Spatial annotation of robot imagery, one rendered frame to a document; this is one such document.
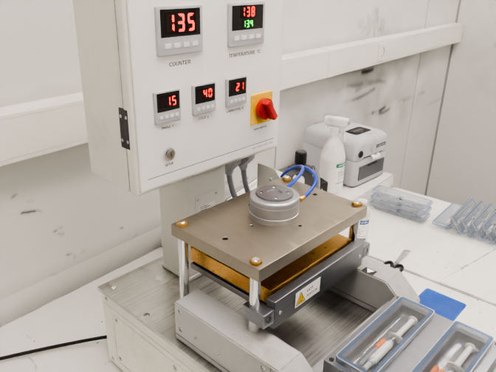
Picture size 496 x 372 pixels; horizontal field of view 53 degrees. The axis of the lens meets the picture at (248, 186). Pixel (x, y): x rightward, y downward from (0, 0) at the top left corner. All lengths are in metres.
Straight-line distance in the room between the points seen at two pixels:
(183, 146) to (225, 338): 0.29
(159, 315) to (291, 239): 0.28
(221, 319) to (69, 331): 0.50
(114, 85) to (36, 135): 0.37
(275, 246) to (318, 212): 0.13
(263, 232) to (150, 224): 0.70
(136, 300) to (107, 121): 0.32
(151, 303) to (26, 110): 0.44
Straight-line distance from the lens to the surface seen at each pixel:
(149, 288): 0.94
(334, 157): 1.61
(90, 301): 1.25
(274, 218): 0.75
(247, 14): 0.84
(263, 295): 0.72
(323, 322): 0.87
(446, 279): 1.39
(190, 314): 0.77
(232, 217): 0.78
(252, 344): 0.71
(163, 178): 0.78
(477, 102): 3.15
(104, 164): 0.82
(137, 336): 0.92
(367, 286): 0.89
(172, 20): 0.73
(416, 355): 0.74
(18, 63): 1.10
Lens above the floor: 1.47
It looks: 24 degrees down
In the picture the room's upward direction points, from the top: 1 degrees clockwise
